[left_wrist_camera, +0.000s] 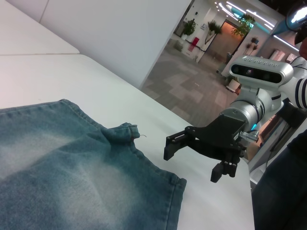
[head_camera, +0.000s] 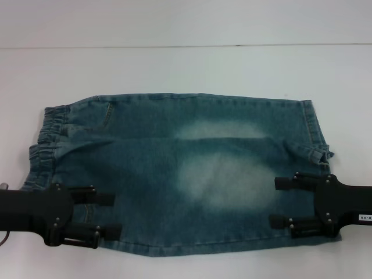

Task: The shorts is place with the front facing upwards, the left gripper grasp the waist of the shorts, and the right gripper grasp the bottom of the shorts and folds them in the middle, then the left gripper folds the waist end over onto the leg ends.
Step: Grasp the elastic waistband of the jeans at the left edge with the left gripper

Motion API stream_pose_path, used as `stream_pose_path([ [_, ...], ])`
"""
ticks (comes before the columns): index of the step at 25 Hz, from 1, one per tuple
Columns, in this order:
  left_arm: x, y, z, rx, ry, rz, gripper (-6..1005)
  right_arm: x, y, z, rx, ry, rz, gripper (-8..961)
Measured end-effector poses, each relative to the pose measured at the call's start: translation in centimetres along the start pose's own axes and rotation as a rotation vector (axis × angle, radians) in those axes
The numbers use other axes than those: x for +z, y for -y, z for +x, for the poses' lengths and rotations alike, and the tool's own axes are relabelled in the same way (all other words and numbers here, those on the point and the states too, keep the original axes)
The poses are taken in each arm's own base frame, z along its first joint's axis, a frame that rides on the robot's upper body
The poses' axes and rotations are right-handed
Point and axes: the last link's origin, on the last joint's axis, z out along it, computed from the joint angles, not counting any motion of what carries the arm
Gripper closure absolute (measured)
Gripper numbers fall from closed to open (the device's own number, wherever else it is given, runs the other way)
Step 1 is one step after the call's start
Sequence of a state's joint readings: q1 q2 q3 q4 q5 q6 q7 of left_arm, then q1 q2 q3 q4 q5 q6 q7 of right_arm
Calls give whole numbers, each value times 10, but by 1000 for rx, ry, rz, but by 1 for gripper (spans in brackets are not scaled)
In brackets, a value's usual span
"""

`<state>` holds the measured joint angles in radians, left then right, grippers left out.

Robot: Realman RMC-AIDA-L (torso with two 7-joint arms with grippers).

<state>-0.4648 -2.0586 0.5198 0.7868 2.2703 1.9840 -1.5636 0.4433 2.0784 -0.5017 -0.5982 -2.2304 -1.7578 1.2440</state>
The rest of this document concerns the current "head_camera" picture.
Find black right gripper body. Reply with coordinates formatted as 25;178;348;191
316;173;372;237

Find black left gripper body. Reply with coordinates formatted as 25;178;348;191
0;182;75;247

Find blue denim shorts with print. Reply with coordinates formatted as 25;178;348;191
24;92;344;259

